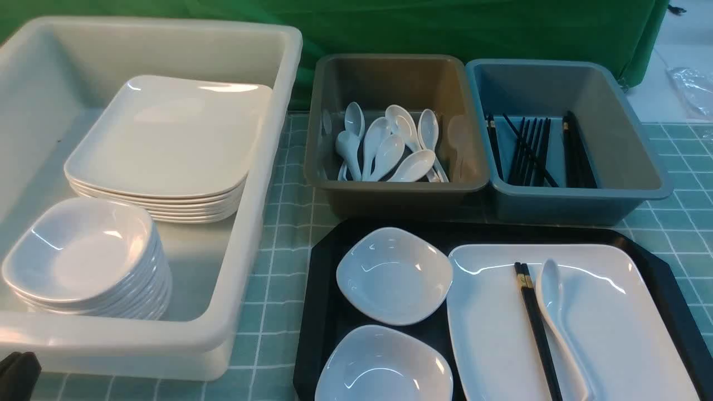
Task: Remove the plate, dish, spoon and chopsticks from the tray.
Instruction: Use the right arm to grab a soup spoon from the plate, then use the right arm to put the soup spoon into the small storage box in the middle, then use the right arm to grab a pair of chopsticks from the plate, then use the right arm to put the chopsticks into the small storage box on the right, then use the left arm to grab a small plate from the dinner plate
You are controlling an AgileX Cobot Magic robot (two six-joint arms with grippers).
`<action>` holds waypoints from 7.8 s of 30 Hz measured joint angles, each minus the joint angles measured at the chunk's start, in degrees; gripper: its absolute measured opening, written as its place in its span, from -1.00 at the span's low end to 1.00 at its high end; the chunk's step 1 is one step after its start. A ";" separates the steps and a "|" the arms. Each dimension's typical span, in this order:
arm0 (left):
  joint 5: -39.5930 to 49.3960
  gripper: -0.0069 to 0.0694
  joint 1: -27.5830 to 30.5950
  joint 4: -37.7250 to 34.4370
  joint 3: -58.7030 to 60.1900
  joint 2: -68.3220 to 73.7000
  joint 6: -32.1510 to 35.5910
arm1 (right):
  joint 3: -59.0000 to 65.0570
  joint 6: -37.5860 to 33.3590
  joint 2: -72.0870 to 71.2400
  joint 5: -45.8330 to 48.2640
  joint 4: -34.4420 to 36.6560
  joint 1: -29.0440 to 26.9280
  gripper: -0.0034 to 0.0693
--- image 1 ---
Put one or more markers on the white square bowl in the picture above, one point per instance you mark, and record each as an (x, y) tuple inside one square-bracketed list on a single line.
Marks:
[(374, 362), (395, 277)]

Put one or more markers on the white ceramic soup spoon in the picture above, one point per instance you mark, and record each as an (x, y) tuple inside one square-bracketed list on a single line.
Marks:
[(549, 291)]

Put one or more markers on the white rectangular rice plate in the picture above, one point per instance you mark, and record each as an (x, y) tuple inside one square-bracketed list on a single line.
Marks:
[(613, 324)]

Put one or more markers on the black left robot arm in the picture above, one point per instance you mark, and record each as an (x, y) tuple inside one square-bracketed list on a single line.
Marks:
[(19, 375)]

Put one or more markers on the white spoon far left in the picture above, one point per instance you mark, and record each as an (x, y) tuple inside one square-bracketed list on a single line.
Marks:
[(347, 145)]

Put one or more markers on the white spoon lower centre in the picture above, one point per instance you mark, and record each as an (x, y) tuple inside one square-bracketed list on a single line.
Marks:
[(388, 155)]

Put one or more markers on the white spoon front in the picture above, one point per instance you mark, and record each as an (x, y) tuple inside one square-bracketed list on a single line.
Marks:
[(414, 167)]

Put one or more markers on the white spoon upper left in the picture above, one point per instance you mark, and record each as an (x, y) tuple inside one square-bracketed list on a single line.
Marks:
[(354, 121)]

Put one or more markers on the white spoon upper centre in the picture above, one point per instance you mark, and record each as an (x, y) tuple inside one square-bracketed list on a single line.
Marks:
[(401, 123)]

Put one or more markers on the white spoon right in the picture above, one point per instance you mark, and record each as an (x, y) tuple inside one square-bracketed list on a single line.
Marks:
[(428, 133)]

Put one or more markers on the black serving tray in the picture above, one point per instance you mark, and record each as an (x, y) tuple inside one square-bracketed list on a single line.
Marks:
[(328, 316)]

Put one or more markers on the grey plastic spoon bin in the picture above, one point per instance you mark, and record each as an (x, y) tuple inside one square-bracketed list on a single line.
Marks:
[(415, 82)]

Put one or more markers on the black chopstick bundle centre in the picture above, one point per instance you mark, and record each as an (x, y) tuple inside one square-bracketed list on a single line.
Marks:
[(528, 165)]

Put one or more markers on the black chopstick bundle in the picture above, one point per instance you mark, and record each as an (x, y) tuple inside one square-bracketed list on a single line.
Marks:
[(578, 169), (528, 165)]

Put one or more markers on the stack of white plates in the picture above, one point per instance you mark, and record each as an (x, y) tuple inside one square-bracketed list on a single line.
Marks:
[(179, 148)]

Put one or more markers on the black chopstick bundle right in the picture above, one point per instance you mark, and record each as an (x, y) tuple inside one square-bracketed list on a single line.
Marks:
[(578, 169)]

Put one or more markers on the stack of white bowls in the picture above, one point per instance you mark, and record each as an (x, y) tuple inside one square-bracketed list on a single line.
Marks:
[(91, 257)]

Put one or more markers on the blue plastic chopstick bin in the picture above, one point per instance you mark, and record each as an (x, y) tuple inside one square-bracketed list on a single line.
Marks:
[(625, 166)]

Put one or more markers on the green backdrop cloth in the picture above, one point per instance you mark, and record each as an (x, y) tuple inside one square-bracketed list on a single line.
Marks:
[(618, 35)]

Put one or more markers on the large white plastic tub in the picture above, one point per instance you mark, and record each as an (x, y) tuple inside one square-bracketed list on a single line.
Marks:
[(58, 72)]

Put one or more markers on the green checkered tablecloth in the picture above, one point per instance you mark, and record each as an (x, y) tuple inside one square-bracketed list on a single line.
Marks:
[(677, 229)]

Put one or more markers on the clear plastic bag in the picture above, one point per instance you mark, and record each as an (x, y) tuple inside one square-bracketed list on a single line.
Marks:
[(694, 88)]

